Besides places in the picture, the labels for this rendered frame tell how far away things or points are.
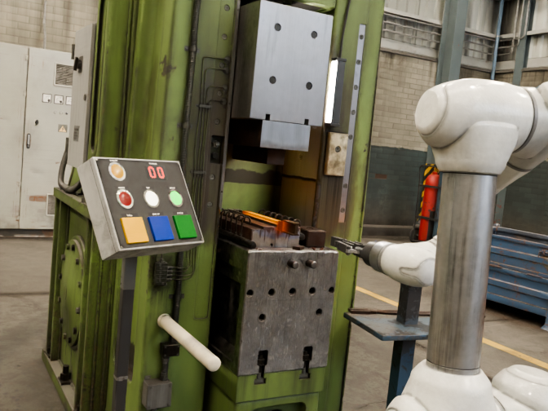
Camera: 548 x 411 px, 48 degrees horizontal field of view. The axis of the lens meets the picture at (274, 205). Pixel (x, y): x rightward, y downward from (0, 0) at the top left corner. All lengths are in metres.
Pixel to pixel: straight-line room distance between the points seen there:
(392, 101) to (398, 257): 8.61
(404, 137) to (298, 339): 8.25
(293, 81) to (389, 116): 7.98
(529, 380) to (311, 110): 1.28
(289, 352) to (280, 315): 0.15
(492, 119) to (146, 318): 1.47
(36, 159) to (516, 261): 5.06
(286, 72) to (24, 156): 5.37
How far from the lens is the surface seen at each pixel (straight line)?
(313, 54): 2.27
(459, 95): 1.16
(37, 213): 7.39
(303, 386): 2.40
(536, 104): 1.26
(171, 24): 2.21
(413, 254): 1.64
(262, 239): 2.20
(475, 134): 1.16
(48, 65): 7.36
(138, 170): 1.87
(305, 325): 2.31
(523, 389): 1.35
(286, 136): 2.21
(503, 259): 5.83
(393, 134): 10.23
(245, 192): 2.69
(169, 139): 2.17
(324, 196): 2.48
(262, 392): 2.32
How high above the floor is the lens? 1.27
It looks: 5 degrees down
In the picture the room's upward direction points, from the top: 6 degrees clockwise
